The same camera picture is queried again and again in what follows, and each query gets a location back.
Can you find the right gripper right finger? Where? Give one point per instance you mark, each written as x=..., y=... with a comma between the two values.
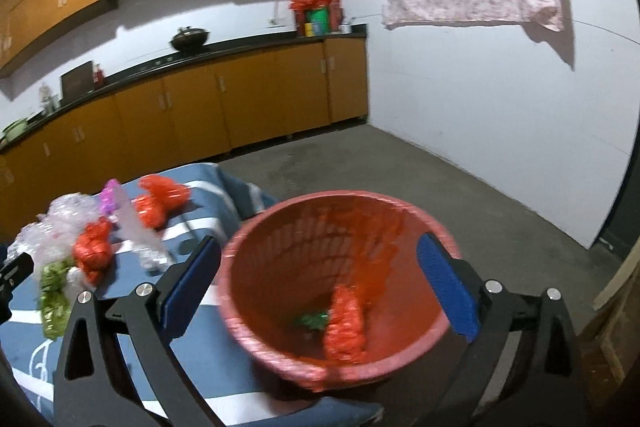
x=544, y=386

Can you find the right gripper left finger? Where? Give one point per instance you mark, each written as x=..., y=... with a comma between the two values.
x=92, y=383

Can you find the clear bubble wrap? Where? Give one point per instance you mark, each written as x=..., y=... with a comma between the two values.
x=52, y=236

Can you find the green plastic bag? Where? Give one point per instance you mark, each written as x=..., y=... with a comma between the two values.
x=53, y=305

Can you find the clear plastic bag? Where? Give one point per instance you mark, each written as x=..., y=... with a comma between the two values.
x=145, y=242

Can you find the lower wooden kitchen cabinets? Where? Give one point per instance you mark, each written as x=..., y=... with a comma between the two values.
x=179, y=115

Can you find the orange bag near centre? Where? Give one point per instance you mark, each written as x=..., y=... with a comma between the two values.
x=93, y=252

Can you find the purple plastic bag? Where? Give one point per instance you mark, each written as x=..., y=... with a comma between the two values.
x=109, y=202

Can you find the green basin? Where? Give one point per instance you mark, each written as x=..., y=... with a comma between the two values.
x=14, y=130

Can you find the orange bag far right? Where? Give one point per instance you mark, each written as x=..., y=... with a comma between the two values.
x=161, y=197

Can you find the jar wrapped in plastic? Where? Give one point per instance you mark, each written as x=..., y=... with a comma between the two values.
x=46, y=99

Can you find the dark cutting board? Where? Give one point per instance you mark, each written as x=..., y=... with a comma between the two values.
x=76, y=83

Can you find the orange bag in basket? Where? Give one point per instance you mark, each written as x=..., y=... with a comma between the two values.
x=344, y=340

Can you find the red sauce bottle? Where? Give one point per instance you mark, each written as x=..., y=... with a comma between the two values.
x=98, y=77

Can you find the red plastic waste basket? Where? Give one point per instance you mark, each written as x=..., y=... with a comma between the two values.
x=285, y=263

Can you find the black wok with lid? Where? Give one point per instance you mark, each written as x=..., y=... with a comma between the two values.
x=189, y=39

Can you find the red bag of groceries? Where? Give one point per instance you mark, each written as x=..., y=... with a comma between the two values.
x=317, y=17

